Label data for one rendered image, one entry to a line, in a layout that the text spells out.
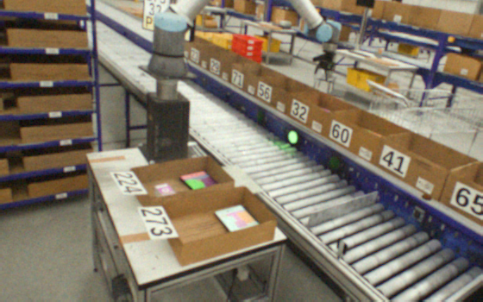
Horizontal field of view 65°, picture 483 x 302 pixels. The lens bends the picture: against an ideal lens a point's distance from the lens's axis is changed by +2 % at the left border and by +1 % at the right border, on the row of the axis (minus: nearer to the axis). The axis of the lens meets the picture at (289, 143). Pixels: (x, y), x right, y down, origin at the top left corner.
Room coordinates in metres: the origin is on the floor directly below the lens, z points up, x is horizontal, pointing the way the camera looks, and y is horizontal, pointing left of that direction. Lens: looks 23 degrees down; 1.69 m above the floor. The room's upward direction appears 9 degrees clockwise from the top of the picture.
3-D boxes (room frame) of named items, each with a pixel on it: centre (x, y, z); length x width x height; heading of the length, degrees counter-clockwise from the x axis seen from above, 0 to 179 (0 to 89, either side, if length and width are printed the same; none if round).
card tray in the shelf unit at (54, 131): (2.31, 1.60, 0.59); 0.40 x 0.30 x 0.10; 129
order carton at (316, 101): (2.37, -0.18, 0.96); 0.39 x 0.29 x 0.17; 41
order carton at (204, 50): (3.55, 0.86, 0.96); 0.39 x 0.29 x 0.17; 41
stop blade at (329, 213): (1.53, -0.31, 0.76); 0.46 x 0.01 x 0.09; 131
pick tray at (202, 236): (1.23, 0.23, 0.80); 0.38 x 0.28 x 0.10; 127
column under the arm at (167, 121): (1.84, 0.66, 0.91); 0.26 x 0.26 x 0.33; 38
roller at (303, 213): (1.61, -0.25, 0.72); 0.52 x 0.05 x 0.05; 131
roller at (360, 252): (1.36, -0.46, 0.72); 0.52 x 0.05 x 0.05; 131
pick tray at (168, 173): (1.46, 0.45, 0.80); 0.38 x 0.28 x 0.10; 131
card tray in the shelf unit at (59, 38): (2.31, 1.61, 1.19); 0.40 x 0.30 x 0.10; 131
